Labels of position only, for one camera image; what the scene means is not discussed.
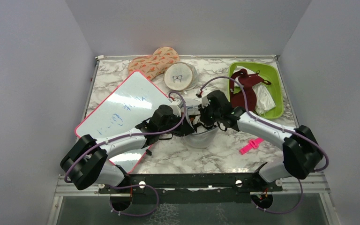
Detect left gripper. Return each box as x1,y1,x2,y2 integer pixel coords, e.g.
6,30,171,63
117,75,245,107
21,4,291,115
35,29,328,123
159,112,195,137

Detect black and white bra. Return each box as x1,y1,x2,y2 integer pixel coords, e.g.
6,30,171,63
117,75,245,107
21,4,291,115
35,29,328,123
185,115,218,134

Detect grey mesh laundry bag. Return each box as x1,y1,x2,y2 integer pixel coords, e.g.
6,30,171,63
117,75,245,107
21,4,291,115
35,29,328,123
182,98,219,149

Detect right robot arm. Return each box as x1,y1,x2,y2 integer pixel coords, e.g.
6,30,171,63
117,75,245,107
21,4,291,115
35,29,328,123
198,90,324,191

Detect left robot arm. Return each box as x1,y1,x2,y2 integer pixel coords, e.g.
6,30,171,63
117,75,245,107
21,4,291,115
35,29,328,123
60,105,195,193

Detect maroon bra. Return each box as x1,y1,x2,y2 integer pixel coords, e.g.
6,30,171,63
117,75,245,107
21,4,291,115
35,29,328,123
229,68,272,113

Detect pink plastic clip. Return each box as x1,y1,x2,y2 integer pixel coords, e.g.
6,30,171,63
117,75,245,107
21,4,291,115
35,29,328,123
239,137,264,155

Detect pink framed whiteboard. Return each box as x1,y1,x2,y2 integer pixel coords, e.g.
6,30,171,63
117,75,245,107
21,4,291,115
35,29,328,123
75,70,180,174

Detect green plastic basin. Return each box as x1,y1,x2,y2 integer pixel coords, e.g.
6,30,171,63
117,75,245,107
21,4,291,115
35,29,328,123
228,62,284,119

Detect orange patterned pouch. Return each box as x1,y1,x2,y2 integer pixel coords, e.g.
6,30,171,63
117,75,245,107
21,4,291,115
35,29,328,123
127,46,180,80

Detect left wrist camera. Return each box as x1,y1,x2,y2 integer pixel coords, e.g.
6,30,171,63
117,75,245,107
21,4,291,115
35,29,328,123
169,99,184,117

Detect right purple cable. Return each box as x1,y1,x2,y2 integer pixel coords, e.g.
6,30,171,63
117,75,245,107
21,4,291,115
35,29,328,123
198,76,330,216

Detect purple cable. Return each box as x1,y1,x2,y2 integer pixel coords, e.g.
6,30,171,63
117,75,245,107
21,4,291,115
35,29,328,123
198,76,330,216
63,90,188,218

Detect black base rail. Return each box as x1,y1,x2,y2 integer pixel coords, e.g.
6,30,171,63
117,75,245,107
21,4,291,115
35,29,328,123
95,170,282,205

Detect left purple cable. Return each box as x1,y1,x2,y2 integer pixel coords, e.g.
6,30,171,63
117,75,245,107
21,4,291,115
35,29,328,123
63,90,188,218

